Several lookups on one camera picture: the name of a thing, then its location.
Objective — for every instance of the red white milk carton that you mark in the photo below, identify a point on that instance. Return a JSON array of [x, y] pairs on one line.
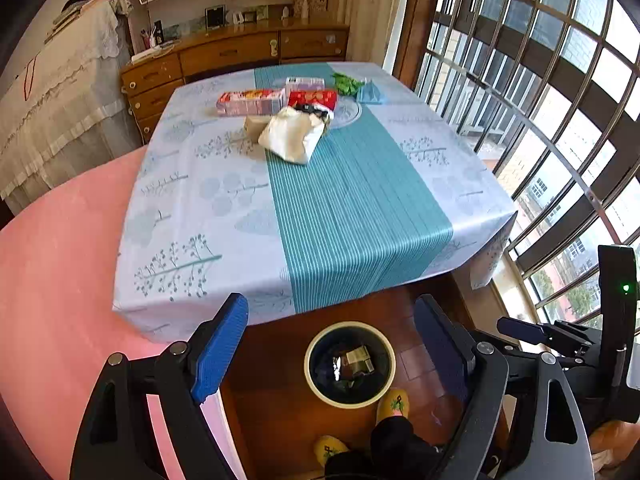
[[256, 102]]

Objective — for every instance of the tree patterned blue tablecloth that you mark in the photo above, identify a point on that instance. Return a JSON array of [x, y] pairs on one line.
[[391, 195]]

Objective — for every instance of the yellow slipper left foot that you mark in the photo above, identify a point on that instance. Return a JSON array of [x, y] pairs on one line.
[[326, 447]]

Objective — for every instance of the dark green cigarette box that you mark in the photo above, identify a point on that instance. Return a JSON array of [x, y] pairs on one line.
[[360, 361]]

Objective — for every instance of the pink bed sheet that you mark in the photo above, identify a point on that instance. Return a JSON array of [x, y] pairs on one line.
[[58, 261]]

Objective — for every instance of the beige small box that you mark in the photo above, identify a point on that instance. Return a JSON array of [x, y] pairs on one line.
[[254, 126]]

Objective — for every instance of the yellow slipper right foot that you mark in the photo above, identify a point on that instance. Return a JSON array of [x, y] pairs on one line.
[[394, 403]]

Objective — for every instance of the red foil snack bag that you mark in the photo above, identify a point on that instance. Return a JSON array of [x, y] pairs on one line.
[[336, 368]]

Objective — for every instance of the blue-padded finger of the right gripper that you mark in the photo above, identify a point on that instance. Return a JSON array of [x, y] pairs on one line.
[[521, 330]]

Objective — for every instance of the light blue plastic bag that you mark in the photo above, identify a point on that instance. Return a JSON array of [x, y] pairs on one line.
[[369, 93]]

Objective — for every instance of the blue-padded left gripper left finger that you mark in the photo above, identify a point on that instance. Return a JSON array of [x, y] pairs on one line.
[[116, 439]]

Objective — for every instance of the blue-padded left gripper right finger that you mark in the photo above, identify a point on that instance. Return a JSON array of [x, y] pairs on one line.
[[548, 439]]

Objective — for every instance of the white lace covered furniture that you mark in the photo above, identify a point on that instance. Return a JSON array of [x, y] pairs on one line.
[[66, 113]]

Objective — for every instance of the yellow slipper foot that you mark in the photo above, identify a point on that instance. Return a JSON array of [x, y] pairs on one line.
[[394, 403], [326, 447]]

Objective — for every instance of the white purple small box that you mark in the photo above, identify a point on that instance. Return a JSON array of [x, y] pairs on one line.
[[303, 84]]

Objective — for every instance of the green crumpled paper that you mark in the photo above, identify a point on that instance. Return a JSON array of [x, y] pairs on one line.
[[346, 85]]

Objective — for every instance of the black gold crumpled wrapper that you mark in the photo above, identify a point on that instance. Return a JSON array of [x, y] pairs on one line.
[[315, 109]]

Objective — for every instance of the black picture frame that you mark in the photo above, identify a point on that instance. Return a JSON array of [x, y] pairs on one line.
[[216, 17]]

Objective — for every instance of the cream rimmed dark trash bin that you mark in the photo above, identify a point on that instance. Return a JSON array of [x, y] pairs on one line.
[[361, 391]]

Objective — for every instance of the window metal security grille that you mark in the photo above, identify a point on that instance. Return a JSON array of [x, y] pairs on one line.
[[546, 92]]

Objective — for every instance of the white crumpled paper bag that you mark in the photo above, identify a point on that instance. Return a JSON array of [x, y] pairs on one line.
[[292, 135]]

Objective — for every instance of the beige curtain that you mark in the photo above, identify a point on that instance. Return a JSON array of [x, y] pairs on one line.
[[371, 25]]

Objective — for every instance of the wooden dresser with drawers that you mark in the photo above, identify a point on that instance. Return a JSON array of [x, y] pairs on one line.
[[148, 84]]

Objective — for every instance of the red gold packet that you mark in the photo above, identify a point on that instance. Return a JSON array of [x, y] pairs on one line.
[[319, 97]]

